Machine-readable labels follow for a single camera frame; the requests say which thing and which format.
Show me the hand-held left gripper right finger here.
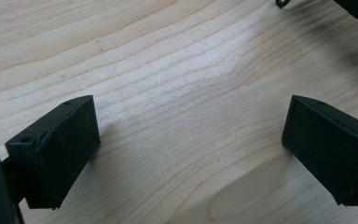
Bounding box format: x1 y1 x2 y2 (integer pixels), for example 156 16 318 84
281 94 358 207

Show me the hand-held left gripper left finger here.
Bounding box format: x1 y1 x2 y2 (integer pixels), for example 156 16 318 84
5 94 102 210

